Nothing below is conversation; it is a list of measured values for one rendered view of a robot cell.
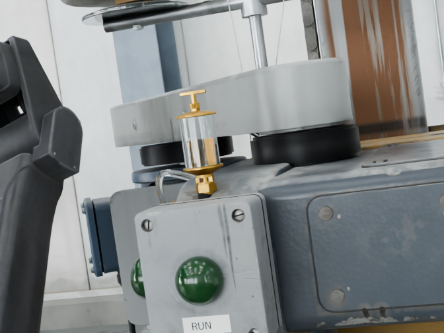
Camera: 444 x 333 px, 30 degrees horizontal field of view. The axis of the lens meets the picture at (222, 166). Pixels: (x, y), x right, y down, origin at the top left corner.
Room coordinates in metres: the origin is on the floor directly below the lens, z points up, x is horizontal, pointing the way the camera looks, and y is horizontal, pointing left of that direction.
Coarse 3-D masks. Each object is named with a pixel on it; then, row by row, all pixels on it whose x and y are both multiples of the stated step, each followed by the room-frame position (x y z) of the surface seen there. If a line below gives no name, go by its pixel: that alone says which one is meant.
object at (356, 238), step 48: (432, 144) 0.66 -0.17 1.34; (192, 192) 0.59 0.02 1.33; (240, 192) 0.57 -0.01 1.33; (288, 192) 0.54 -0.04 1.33; (336, 192) 0.53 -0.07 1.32; (384, 192) 0.52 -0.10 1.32; (432, 192) 0.51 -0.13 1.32; (288, 240) 0.54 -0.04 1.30; (336, 240) 0.53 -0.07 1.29; (384, 240) 0.52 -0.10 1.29; (432, 240) 0.51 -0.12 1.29; (288, 288) 0.54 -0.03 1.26; (336, 288) 0.53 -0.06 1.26; (384, 288) 0.52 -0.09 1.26; (432, 288) 0.51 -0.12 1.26
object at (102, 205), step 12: (84, 204) 1.03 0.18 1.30; (96, 204) 1.00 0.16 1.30; (108, 204) 1.00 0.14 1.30; (96, 216) 0.99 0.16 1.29; (108, 216) 1.00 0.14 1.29; (96, 228) 0.99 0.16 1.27; (108, 228) 0.99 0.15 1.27; (96, 240) 0.99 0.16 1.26; (108, 240) 0.99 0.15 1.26; (96, 252) 0.99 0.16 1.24; (108, 252) 0.99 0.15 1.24; (96, 264) 0.99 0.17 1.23; (108, 264) 0.99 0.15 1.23; (96, 276) 0.99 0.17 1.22
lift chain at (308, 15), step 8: (304, 0) 1.08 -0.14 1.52; (312, 0) 1.09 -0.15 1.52; (304, 8) 1.08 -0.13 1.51; (312, 8) 1.08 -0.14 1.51; (304, 16) 1.08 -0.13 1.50; (312, 16) 1.08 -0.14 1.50; (304, 24) 1.08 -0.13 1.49; (312, 24) 1.08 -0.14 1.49; (312, 32) 1.08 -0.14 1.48; (312, 40) 1.08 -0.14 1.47; (312, 48) 1.08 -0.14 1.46; (312, 56) 1.08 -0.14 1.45
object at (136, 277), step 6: (138, 264) 0.52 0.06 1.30; (132, 270) 0.53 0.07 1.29; (138, 270) 0.52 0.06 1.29; (132, 276) 0.52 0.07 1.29; (138, 276) 0.52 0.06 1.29; (132, 282) 0.52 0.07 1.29; (138, 282) 0.52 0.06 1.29; (138, 288) 0.52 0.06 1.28; (144, 288) 0.52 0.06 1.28; (138, 294) 0.52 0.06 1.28; (144, 294) 0.52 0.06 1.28
